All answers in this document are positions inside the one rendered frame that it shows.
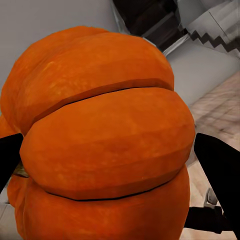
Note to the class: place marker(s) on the stairs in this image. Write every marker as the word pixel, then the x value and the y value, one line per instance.
pixel 214 24

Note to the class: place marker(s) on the pumpkin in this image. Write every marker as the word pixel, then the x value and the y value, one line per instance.
pixel 105 139

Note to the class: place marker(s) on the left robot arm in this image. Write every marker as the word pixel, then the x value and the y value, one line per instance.
pixel 209 218

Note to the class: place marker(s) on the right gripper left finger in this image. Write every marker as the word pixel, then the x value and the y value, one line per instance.
pixel 9 157

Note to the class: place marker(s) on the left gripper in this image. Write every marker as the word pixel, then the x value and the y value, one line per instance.
pixel 211 220

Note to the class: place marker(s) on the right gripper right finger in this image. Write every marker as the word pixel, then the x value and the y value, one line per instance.
pixel 221 164

